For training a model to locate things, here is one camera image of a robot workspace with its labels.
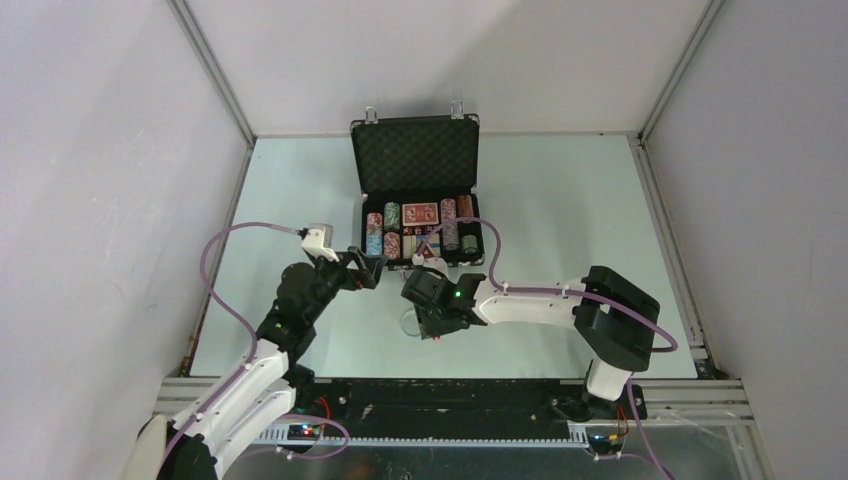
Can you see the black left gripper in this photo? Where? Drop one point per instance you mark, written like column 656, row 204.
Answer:
column 367, row 274

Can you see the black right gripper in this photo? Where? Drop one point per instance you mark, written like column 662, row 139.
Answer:
column 430, row 329

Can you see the red poker chip stack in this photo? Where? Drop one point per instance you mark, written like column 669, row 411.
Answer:
column 392, row 245

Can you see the small red white stack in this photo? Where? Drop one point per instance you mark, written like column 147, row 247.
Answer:
column 374, row 223

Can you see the green poker chip stack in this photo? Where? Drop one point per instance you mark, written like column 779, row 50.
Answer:
column 392, row 217

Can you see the small green chip stack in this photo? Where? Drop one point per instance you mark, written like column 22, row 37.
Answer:
column 469, row 245

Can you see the red playing card deck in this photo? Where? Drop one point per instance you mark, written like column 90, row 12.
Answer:
column 420, row 214

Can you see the black aluminium poker case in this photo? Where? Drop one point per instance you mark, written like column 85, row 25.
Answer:
column 419, row 160

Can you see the blue brown chip stack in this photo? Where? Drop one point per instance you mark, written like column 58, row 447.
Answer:
column 450, row 237

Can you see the orange black chip stack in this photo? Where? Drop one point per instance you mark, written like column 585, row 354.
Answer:
column 465, row 206

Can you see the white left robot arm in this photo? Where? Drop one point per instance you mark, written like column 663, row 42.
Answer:
column 205, row 439

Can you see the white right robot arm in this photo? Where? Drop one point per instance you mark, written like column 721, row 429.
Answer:
column 616, row 319

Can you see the blue poker chip stack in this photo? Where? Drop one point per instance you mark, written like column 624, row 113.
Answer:
column 374, row 244

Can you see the clear round dealer button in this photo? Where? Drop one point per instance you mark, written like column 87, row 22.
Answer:
column 409, row 324

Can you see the blue card deck in case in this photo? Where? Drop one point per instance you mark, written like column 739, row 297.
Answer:
column 411, row 242

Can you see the red dice in case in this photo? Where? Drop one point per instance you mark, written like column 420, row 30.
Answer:
column 418, row 230

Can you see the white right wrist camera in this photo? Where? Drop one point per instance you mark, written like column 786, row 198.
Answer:
column 433, row 263

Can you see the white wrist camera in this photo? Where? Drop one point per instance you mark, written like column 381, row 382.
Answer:
column 317, row 242
column 433, row 263

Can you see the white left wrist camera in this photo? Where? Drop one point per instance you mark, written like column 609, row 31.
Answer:
column 317, row 242

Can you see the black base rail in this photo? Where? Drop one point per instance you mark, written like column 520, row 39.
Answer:
column 463, row 409

